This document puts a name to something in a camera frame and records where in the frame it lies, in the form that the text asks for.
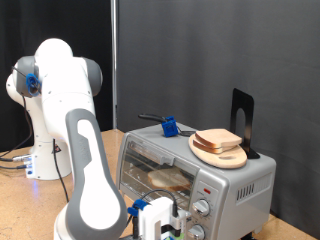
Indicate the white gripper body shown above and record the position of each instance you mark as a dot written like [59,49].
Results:
[151,223]

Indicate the white bread slice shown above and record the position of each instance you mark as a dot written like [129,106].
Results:
[168,179]

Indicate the silver oven knob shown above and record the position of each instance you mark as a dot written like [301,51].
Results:
[198,232]
[201,208]

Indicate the silver toaster oven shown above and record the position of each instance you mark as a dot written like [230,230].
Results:
[233,180]

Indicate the wooden toast slice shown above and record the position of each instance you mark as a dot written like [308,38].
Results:
[216,137]
[210,150]

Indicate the round wooden plate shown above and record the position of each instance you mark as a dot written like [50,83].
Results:
[226,162]

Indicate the black metal bookend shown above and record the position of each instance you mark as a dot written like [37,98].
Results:
[248,103]

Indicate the vertical metal pole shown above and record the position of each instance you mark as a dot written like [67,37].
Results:
[114,66]

